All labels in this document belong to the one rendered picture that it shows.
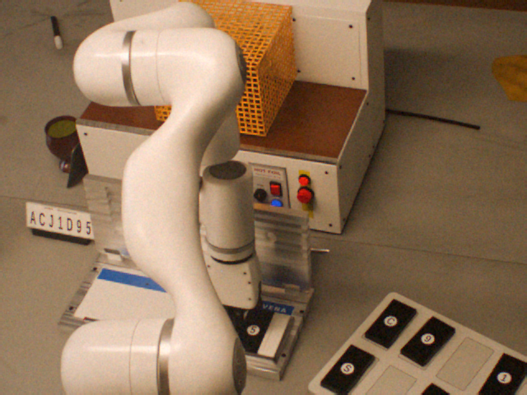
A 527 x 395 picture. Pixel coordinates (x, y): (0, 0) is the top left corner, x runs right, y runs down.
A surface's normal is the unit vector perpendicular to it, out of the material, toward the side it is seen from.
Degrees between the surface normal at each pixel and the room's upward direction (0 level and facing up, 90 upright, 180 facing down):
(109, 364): 36
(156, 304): 0
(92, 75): 61
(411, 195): 0
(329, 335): 0
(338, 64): 90
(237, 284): 78
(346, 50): 90
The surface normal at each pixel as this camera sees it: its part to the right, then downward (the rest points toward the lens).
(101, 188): -0.34, 0.58
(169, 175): 0.31, -0.16
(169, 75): -0.24, 0.26
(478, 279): -0.10, -0.72
